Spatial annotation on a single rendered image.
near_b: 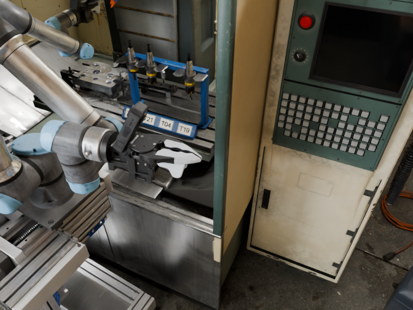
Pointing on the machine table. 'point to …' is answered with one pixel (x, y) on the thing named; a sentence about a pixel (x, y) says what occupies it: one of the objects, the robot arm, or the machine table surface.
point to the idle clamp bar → (158, 87)
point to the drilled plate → (101, 77)
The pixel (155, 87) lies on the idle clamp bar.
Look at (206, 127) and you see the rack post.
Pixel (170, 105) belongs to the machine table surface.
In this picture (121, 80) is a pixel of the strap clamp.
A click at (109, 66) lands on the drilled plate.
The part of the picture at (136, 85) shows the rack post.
